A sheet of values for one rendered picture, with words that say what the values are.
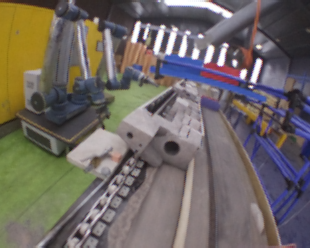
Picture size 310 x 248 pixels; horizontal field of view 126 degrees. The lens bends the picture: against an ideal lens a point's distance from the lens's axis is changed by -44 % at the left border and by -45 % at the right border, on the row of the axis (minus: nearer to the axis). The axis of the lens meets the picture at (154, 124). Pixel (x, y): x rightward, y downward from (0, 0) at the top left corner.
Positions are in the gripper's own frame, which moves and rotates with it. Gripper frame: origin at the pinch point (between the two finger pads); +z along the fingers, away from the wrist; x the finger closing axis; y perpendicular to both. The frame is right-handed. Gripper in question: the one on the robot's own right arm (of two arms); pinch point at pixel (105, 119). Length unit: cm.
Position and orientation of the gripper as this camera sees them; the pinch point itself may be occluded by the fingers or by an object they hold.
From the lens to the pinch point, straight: 128.6
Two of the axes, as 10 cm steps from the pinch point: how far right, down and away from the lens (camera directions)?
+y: -9.7, 1.0, 2.1
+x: -1.5, 4.3, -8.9
